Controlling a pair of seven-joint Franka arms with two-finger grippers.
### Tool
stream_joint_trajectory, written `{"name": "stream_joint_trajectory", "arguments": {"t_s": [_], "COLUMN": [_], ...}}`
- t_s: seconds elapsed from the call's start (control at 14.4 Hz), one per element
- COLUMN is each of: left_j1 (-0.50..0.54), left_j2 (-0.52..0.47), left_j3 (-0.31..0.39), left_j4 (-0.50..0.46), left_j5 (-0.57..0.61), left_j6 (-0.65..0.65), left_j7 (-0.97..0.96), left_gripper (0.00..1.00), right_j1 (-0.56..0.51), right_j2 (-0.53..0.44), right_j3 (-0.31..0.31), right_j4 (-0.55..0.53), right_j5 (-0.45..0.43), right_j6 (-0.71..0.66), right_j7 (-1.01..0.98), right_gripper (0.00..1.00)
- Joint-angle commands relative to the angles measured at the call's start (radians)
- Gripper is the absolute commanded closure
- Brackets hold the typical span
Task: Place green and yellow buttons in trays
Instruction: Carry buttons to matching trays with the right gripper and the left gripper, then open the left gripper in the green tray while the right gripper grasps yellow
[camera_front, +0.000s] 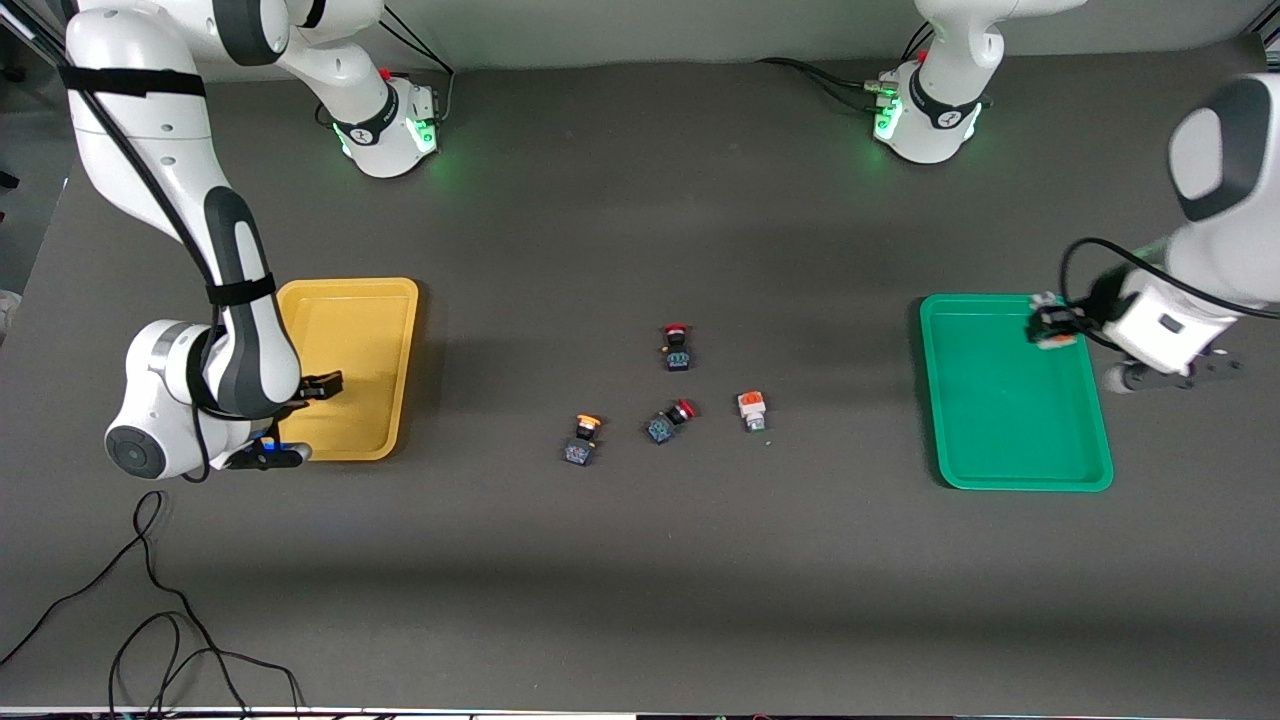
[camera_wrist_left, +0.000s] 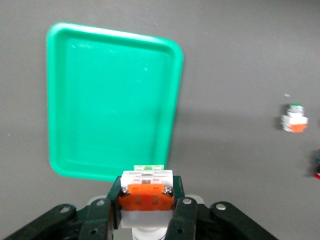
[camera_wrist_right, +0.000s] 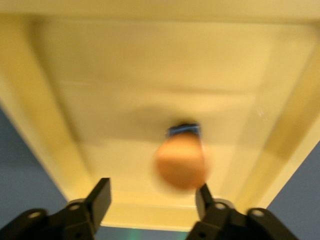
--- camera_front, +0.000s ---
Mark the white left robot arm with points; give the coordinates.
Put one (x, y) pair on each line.
(1230, 200)

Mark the green plastic tray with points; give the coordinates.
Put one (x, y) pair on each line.
(1000, 420)

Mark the yellow plastic tray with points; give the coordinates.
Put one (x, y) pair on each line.
(350, 330)

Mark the white orange switch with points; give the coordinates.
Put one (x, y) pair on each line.
(751, 405)

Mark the dark grey table mat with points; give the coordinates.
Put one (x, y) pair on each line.
(640, 560)

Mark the red push button switch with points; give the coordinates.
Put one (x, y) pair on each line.
(677, 355)
(660, 430)

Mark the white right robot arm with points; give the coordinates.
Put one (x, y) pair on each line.
(240, 330)

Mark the yellow push button switch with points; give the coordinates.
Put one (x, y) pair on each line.
(580, 448)

